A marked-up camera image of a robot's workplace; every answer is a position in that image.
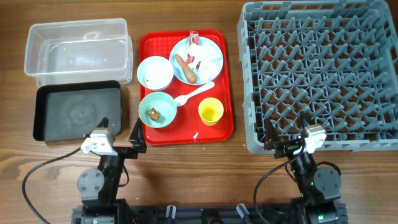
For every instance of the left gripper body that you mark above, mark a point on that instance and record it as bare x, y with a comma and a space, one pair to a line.
127, 153

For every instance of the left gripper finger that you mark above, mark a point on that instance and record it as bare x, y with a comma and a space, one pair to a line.
137, 135
102, 124

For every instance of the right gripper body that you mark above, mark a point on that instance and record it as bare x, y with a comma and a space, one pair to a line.
285, 147

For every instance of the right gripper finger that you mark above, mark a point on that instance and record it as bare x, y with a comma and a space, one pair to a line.
305, 120
272, 140

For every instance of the brown food scrap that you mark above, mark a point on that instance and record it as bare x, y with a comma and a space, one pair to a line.
153, 114

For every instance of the teal green bowl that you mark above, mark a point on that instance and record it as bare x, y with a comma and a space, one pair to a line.
164, 105

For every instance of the white rice pile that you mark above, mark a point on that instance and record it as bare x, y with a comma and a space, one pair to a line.
155, 79

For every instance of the yellow plastic cup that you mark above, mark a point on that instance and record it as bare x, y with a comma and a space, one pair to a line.
210, 110

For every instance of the light blue bowl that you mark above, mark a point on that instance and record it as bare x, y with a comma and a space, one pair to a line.
158, 62

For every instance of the orange carrot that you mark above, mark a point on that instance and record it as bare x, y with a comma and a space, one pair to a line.
187, 71

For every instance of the white tissue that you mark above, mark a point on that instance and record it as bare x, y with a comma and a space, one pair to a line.
197, 52
210, 67

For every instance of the red snack wrapper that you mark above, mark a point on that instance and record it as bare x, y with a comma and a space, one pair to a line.
193, 39

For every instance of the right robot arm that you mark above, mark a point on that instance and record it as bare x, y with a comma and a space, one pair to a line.
318, 182

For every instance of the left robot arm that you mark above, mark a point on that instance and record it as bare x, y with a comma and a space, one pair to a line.
99, 186

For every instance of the grey dishwasher rack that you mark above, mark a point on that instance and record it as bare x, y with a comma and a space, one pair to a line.
333, 60

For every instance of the black plastic tray bin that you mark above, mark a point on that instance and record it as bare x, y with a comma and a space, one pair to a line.
71, 111

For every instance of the red serving tray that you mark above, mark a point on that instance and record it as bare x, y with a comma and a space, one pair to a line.
187, 126

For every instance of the white plastic spoon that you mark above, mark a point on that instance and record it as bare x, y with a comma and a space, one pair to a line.
182, 99

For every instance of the clear plastic bin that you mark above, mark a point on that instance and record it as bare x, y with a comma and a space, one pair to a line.
79, 51

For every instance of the light blue plate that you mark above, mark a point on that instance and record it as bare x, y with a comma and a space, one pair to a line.
181, 48

